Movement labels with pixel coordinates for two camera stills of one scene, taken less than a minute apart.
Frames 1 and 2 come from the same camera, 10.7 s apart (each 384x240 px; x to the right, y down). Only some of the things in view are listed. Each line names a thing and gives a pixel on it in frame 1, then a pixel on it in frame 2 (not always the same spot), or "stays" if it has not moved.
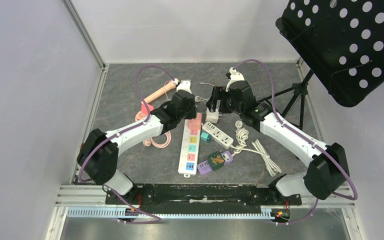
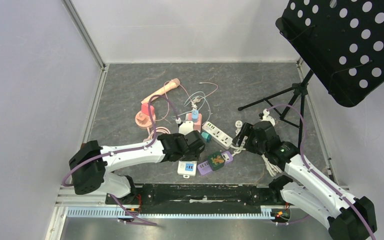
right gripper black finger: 218,93 → 243,132
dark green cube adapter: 216,160 stays
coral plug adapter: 143,109 stays
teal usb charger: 205,136 stays
